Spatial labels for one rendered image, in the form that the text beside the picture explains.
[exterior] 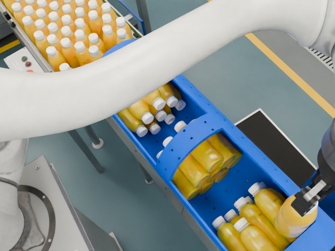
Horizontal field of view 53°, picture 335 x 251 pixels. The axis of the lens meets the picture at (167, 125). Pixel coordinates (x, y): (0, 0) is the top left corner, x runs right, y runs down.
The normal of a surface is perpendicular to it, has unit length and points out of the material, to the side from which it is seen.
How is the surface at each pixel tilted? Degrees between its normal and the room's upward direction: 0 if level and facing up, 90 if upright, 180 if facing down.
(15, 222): 90
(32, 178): 4
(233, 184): 22
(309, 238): 7
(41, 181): 4
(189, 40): 42
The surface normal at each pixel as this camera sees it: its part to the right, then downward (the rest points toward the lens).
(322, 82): -0.10, -0.48
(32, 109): 0.10, 0.20
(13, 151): 0.86, 0.17
